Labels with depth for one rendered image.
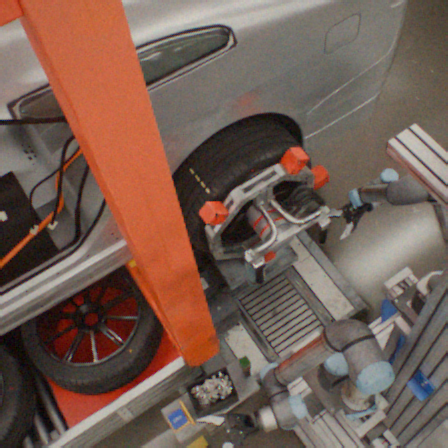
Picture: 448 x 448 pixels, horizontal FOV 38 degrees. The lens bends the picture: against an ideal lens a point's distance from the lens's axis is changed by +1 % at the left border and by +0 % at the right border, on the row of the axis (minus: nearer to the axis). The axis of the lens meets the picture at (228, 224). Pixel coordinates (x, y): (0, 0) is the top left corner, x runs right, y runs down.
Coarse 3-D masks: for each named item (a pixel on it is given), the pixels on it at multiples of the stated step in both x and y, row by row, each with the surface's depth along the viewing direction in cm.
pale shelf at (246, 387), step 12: (228, 372) 296; (240, 372) 296; (240, 384) 293; (252, 384) 293; (180, 396) 293; (240, 396) 291; (168, 408) 291; (192, 408) 290; (228, 408) 289; (180, 432) 285; (192, 432) 285
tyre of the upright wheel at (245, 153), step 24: (264, 120) 280; (216, 144) 269; (240, 144) 267; (264, 144) 269; (288, 144) 275; (192, 168) 271; (216, 168) 265; (240, 168) 262; (192, 192) 271; (216, 192) 264; (192, 216) 273; (192, 240) 285; (240, 240) 311
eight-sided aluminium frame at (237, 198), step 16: (256, 176) 266; (272, 176) 269; (288, 176) 269; (304, 176) 278; (240, 192) 263; (256, 192) 264; (304, 208) 304; (224, 224) 269; (208, 240) 283; (256, 240) 311; (224, 256) 293; (240, 256) 304
